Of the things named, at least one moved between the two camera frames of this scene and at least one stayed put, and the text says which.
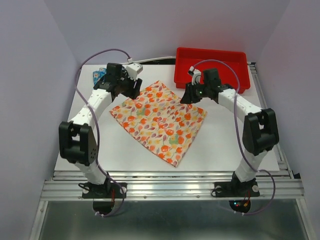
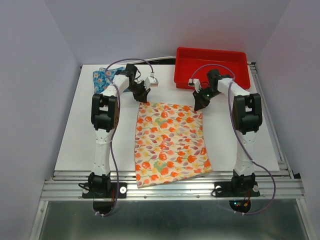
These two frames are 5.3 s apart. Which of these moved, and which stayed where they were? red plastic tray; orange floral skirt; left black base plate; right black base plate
Moved: orange floral skirt
Stayed: left black base plate; red plastic tray; right black base plate
